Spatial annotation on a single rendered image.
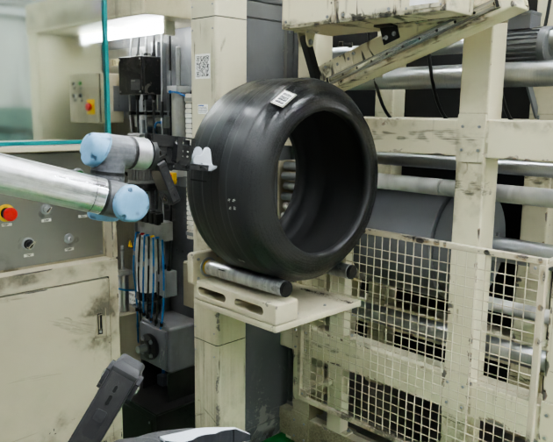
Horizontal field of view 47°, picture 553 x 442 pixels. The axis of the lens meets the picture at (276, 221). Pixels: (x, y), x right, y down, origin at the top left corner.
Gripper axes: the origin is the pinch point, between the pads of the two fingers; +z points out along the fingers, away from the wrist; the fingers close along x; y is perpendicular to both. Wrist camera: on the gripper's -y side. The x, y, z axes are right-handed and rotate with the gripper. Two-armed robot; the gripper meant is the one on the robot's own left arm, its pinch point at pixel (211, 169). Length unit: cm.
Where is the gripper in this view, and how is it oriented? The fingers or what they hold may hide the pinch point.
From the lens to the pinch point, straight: 166.5
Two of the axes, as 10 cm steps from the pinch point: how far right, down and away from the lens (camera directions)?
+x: -7.0, -1.3, 7.0
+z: 7.1, 0.1, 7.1
